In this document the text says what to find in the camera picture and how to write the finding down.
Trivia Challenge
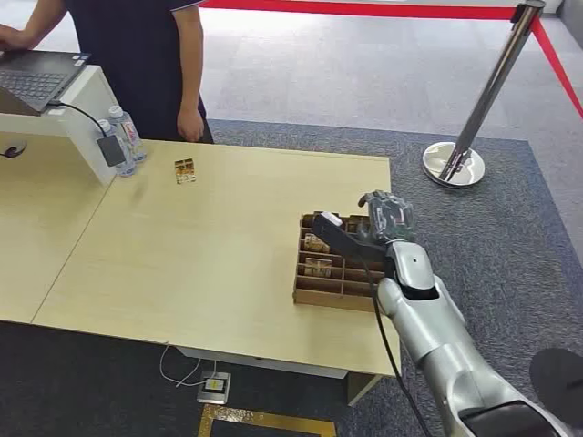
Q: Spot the person's right hand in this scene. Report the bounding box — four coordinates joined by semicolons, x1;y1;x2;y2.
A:
0;24;29;53

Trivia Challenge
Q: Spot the chrome stanchion post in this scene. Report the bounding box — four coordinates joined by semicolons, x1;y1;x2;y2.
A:
440;0;546;183

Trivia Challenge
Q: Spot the gold brown card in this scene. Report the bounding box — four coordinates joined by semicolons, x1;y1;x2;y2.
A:
303;233;332;255
174;158;197;185
303;257;334;279

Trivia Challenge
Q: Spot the wooden compartment tray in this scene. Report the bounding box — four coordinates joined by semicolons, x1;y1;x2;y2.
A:
292;211;387;313

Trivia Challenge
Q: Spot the gold floor frame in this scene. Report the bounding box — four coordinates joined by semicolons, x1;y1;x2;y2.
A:
197;403;338;437

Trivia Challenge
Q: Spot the red barrier belt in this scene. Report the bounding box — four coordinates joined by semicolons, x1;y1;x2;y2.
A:
530;15;583;120
200;0;520;22

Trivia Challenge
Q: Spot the chrome stanchion base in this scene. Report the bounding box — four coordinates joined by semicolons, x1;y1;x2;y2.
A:
422;141;487;189

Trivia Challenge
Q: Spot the white floor cable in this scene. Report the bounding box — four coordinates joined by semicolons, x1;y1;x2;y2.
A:
159;343;218;389

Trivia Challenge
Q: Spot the metal floor outlet box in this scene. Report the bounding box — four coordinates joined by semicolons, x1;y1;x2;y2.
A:
196;371;232;405

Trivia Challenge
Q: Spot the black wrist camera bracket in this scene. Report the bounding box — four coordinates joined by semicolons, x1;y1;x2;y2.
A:
311;211;389;262

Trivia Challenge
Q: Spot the light wooden table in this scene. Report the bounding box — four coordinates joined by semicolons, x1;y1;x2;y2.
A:
0;131;403;406

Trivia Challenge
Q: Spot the clear water bottle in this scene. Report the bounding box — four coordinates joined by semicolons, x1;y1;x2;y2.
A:
108;105;148;164
96;118;137;178

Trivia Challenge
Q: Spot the dark grey laptop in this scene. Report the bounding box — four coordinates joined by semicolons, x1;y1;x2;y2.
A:
0;49;91;115

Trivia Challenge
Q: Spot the person's left hand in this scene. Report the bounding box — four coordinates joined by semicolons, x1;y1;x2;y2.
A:
176;106;205;144

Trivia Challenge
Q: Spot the person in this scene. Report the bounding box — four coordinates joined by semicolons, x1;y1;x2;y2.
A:
0;0;215;145

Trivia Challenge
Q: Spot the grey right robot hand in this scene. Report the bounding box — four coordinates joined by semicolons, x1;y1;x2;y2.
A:
358;189;417;246

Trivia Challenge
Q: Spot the white desk riser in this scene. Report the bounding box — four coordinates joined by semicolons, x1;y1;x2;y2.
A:
0;65;120;187

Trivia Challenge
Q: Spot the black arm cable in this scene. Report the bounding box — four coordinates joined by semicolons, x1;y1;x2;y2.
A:
360;256;433;437

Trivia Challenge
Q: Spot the dark round object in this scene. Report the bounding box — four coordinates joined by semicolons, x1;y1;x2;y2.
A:
529;347;583;428

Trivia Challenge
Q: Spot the small black desk object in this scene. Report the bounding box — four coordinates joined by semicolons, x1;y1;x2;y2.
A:
0;140;28;160

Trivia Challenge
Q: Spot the black laptop power cable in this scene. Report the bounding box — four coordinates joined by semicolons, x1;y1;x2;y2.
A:
47;100;108;138

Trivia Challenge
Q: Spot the dark grey power adapter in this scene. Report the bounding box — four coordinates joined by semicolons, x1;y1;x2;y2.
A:
96;134;127;168

